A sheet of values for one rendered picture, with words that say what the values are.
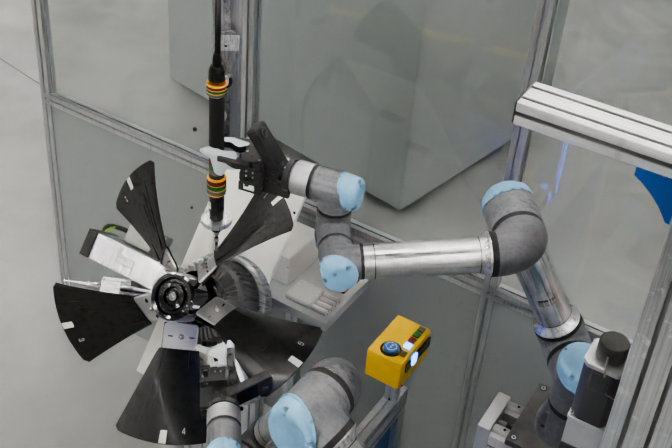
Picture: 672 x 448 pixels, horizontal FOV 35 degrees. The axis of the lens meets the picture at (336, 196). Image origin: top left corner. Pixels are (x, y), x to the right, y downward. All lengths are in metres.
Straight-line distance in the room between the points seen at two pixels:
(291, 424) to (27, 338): 2.44
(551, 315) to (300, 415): 0.76
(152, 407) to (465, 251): 0.90
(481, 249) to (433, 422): 1.39
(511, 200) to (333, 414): 0.62
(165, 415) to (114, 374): 1.50
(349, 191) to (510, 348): 1.11
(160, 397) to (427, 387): 1.07
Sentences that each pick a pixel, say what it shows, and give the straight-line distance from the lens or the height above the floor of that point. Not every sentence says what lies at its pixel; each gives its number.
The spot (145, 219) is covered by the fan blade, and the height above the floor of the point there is 1.30.
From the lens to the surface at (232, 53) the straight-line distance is 2.89.
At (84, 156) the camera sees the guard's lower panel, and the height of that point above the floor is 0.80.
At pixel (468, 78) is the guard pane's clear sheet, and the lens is 2.81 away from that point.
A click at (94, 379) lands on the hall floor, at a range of 4.17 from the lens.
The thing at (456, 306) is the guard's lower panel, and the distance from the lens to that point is 3.20.
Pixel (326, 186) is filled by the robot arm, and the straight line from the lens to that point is 2.24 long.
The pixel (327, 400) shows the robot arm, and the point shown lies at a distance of 2.08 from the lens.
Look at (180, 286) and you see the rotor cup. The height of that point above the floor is 1.25.
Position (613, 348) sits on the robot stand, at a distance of 2.13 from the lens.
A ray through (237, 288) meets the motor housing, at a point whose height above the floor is 1.17.
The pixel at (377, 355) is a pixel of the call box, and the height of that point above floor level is 1.07.
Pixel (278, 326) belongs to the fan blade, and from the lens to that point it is 2.61.
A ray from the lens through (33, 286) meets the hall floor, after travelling 4.59.
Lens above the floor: 2.97
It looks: 36 degrees down
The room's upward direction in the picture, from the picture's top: 5 degrees clockwise
